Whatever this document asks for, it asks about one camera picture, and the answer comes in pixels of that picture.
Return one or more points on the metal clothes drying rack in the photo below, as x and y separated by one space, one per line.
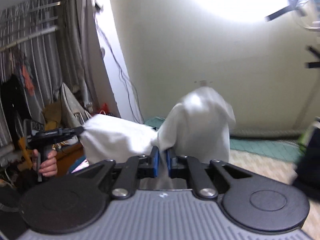
27 25

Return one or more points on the cluttered pile of belongings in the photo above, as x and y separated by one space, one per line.
66 109

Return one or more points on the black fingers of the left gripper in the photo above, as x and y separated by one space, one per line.
69 133

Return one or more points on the white t-shirt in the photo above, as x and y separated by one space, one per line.
123 139

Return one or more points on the grey curtain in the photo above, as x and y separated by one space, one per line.
54 59

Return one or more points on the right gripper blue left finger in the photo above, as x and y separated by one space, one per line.
154 162

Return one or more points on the beige zigzag patterned bedsheet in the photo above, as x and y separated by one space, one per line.
282 171

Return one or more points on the person's left hand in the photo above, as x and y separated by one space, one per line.
49 167

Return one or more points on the green and black object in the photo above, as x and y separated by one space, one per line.
307 168

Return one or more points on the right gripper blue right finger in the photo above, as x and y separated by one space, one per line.
171 162

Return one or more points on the hanging dark clothes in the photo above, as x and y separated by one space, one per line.
13 100

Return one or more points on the teal quilted mattress pad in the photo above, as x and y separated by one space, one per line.
262 146

